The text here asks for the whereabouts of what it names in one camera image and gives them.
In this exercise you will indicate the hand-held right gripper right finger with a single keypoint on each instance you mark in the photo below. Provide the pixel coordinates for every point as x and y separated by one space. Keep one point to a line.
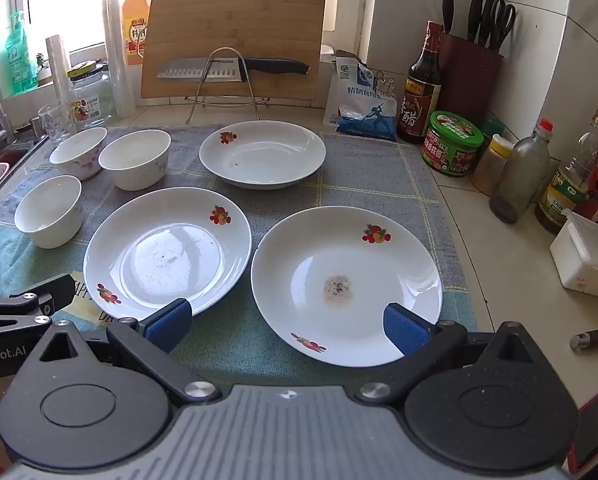
404 327

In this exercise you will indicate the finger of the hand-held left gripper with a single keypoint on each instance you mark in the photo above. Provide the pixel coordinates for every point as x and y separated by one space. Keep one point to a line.
44 292

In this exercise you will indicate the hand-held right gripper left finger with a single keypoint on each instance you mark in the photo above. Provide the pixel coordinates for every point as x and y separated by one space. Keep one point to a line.
171 321

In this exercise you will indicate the white plate with fruit print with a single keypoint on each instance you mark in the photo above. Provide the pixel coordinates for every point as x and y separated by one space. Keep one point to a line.
169 240

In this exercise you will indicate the white plate with brown stain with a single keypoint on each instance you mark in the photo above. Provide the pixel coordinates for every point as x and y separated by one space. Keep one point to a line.
339 260

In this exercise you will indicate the deep white plate fruit print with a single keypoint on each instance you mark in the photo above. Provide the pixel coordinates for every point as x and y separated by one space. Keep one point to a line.
264 152

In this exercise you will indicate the plain white bowl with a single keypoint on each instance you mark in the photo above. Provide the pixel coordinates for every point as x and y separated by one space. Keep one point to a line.
49 215

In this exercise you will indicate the white bowl with floral print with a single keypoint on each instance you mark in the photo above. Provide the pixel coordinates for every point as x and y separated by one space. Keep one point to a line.
79 155
136 165

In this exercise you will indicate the grey checked cloth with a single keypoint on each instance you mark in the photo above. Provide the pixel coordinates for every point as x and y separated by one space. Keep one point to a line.
369 180

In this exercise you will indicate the clear drinking glass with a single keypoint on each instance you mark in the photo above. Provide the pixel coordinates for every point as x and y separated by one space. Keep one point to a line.
56 125

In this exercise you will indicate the yellow lid spice jar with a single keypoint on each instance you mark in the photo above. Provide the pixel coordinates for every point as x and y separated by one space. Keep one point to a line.
489 170

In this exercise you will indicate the green lid sauce jar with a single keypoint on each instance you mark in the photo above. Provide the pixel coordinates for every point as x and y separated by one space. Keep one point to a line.
451 150

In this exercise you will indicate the glass bottle with red cap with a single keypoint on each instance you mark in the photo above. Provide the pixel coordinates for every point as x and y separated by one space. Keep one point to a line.
519 180

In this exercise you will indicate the white plastic box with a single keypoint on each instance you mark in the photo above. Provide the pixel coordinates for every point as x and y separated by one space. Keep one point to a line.
584 260

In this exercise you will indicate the glass jar with black lid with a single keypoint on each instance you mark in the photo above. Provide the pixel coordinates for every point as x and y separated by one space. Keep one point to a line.
91 105

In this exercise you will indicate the oil bottle with yellow cap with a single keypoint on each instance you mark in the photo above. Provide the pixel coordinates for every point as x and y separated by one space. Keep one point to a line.
569 185

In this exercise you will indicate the green lid spice bottle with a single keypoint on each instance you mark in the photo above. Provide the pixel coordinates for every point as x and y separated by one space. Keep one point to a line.
493 127

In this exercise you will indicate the clear plastic cup stack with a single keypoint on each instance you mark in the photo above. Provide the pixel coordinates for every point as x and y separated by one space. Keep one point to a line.
119 60
59 70

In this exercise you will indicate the dark vinegar bottle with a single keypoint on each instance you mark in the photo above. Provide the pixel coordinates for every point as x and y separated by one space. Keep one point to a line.
419 105

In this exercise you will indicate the white and blue salt bag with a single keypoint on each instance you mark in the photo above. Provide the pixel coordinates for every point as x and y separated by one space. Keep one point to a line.
364 105

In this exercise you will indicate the green dish soap bottle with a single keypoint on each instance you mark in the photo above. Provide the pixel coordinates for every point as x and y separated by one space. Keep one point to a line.
21 60

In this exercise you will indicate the metal binder clip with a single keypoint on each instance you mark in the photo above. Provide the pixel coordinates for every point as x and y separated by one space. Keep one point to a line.
392 84
383 82

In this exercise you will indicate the dark red knife block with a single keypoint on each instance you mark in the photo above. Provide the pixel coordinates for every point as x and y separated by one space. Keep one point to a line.
471 80

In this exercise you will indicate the orange oil jug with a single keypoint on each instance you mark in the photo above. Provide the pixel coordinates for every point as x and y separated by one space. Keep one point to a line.
131 30

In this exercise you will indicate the window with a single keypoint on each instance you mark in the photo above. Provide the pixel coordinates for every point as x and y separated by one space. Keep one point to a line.
79 0

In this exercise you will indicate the bamboo cutting board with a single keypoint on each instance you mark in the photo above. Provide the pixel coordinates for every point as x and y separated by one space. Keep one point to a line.
239 20

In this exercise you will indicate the black kitchen scissors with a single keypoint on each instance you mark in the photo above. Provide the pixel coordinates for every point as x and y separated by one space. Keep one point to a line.
504 22

